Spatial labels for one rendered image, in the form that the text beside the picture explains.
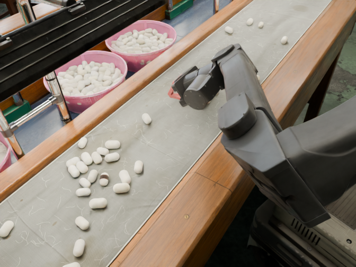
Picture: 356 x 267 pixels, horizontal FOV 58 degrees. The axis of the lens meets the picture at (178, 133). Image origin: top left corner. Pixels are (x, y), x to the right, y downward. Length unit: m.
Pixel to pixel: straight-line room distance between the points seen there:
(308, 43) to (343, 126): 0.98
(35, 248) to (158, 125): 0.42
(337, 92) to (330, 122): 2.11
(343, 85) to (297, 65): 1.41
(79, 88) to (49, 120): 0.14
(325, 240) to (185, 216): 0.54
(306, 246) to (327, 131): 0.87
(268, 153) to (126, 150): 0.58
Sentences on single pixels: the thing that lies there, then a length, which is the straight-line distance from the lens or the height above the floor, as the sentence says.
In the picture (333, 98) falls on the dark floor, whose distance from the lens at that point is 2.35.
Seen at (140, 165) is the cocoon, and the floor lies 0.76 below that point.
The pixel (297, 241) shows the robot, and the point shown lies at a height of 0.36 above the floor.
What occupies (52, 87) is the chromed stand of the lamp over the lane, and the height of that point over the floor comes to 0.88.
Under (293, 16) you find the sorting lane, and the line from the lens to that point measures 1.50.
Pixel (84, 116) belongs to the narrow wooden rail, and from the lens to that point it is 0.92.
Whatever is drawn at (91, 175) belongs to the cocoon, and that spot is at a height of 0.76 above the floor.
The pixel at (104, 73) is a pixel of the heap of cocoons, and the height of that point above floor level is 0.73.
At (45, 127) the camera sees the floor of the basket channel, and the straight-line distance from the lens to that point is 1.07.
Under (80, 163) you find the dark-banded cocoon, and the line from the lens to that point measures 0.80.
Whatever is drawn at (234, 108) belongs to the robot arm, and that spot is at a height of 1.10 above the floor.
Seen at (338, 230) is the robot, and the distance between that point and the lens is 1.07.
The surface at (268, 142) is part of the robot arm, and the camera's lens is 0.30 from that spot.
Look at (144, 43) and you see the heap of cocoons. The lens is 1.29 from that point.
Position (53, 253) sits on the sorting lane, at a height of 0.74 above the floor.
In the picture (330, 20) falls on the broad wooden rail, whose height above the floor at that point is 0.76.
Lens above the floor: 1.33
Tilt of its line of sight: 44 degrees down
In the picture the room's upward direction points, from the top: 3 degrees counter-clockwise
